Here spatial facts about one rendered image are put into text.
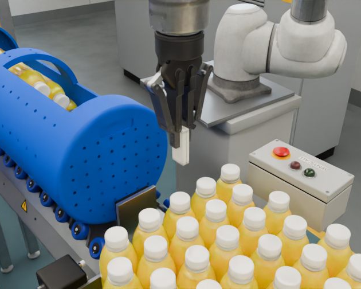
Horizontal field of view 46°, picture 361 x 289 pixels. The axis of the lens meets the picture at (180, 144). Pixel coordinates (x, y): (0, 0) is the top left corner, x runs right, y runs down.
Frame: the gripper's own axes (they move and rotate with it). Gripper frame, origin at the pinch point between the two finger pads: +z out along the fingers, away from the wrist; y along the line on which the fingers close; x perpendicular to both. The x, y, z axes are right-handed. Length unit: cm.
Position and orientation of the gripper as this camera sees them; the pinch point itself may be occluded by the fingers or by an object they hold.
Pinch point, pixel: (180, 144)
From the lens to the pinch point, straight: 73.7
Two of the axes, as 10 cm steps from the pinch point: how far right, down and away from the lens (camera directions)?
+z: 0.1, 8.5, 5.2
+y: -7.5, 3.5, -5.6
